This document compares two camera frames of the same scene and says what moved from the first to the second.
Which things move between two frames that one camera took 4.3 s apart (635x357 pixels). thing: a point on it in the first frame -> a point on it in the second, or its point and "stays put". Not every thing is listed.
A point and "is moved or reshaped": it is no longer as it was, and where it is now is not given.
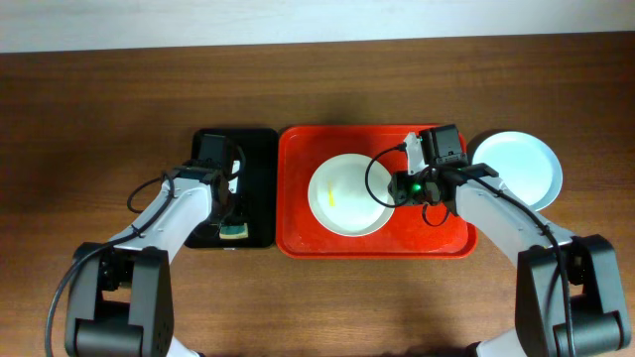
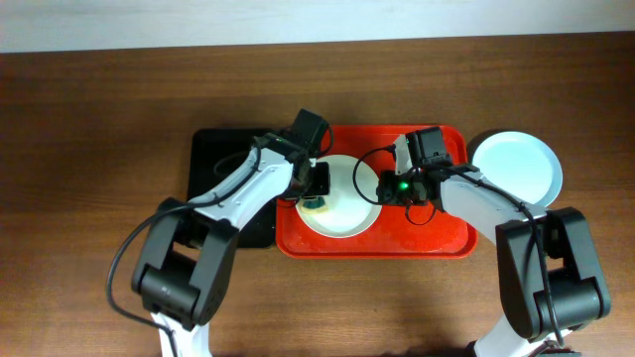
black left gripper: (235, 218) -> (322, 186)
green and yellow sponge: (234, 231) is moved or reshaped
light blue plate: (527, 166) stays put
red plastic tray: (402, 233) stays put
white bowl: (348, 195) is moved or reshaped
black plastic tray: (258, 199) stays put
